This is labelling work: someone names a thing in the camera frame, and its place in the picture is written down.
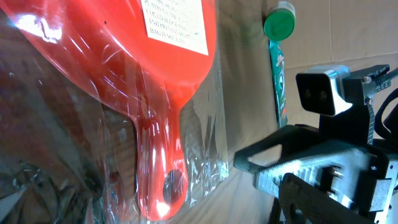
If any red tool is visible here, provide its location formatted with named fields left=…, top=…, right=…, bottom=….
left=1, top=0, right=228, bottom=223

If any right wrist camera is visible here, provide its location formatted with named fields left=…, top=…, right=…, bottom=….
left=295, top=64, right=391, bottom=118

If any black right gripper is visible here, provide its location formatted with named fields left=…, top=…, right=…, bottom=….
left=234, top=105, right=397, bottom=224

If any green white gloves package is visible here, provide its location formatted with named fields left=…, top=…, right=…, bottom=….
left=269, top=40, right=288, bottom=128

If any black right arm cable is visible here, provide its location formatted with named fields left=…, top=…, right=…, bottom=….
left=373, top=67, right=398, bottom=141

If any green lid jar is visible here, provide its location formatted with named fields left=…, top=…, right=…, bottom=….
left=263, top=1, right=296, bottom=41

